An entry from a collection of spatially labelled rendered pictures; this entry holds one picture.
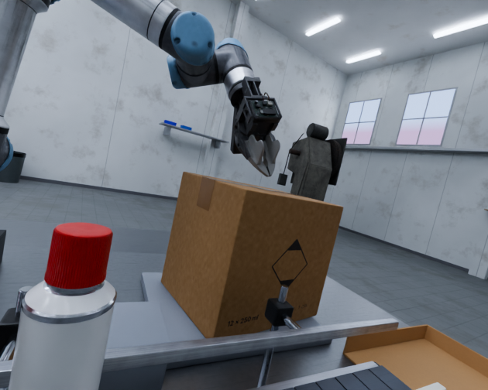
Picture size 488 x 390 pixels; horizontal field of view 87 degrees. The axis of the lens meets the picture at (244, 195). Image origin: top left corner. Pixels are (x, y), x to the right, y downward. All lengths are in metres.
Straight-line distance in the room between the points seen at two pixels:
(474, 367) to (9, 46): 1.20
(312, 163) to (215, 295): 5.52
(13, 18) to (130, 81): 6.90
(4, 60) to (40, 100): 6.74
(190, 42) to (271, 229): 0.35
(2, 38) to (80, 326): 0.66
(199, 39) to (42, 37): 7.27
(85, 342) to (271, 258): 0.36
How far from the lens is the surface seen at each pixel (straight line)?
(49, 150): 7.45
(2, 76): 0.77
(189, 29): 0.53
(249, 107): 0.55
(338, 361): 0.62
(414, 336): 0.84
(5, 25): 0.77
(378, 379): 0.53
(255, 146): 0.53
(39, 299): 0.20
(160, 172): 7.66
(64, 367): 0.21
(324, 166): 6.08
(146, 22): 0.56
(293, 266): 0.56
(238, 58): 0.67
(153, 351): 0.29
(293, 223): 0.51
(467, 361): 0.85
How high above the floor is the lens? 1.14
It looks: 4 degrees down
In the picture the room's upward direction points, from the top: 12 degrees clockwise
